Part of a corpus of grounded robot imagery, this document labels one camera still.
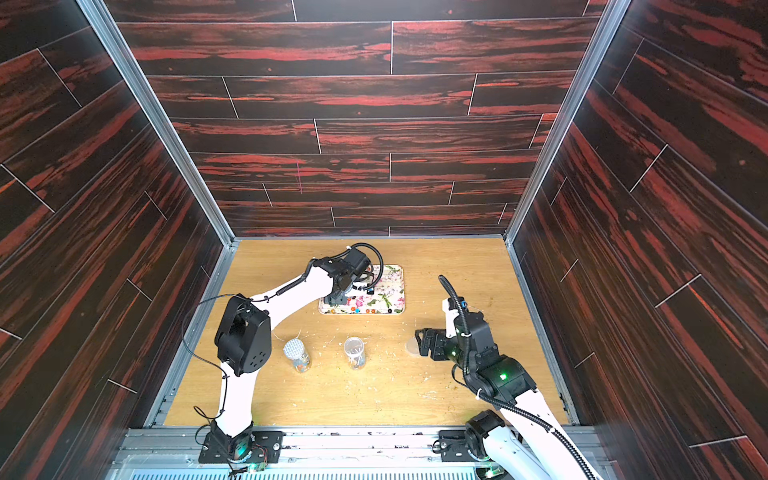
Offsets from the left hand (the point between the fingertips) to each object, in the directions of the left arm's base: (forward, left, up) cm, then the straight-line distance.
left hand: (335, 284), depth 95 cm
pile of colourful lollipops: (-4, -7, -9) cm, 12 cm away
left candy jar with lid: (-24, +8, +2) cm, 25 cm away
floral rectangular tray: (+3, -16, -9) cm, 19 cm away
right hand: (-19, -30, +7) cm, 36 cm away
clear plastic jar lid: (-17, -25, -9) cm, 31 cm away
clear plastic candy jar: (-7, -8, +8) cm, 13 cm away
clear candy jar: (-23, -8, +2) cm, 24 cm away
